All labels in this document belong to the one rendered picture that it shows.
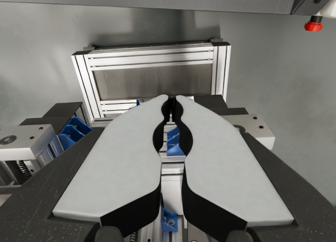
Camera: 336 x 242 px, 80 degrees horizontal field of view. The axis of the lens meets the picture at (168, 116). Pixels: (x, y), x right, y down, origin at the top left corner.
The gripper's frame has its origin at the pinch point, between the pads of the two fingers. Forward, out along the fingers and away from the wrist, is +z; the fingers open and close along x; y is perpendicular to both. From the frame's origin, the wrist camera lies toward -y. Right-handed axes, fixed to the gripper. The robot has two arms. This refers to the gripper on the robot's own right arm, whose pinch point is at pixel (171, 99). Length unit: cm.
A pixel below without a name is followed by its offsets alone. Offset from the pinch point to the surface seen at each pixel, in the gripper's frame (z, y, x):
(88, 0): 25.3, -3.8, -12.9
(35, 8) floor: 120, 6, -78
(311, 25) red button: 39, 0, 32
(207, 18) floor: 120, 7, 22
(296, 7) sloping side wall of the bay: 24.7, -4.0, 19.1
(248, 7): 25.3, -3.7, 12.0
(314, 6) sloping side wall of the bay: 24.1, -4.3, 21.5
